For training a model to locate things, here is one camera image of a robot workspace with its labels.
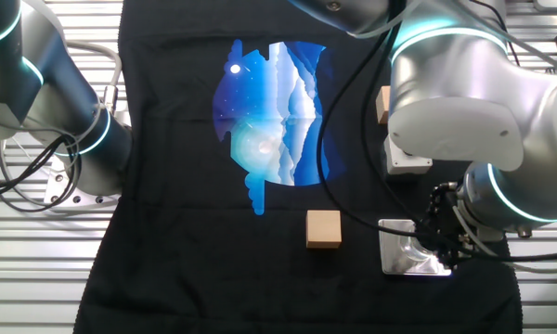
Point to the clear glass jar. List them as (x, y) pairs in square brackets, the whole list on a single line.
[(413, 253)]

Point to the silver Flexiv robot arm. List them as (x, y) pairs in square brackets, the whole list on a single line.
[(469, 93)]

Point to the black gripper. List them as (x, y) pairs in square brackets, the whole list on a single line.
[(448, 218)]

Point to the black cloth with blue print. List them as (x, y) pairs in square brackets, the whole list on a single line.
[(167, 255)]

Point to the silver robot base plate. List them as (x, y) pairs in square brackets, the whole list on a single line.
[(58, 178)]

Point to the silver digital scale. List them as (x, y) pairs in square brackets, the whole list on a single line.
[(390, 266)]

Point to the light wooden cube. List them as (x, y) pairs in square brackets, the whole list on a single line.
[(323, 229), (383, 104)]

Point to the white box with red button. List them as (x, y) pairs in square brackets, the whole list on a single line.
[(408, 164)]

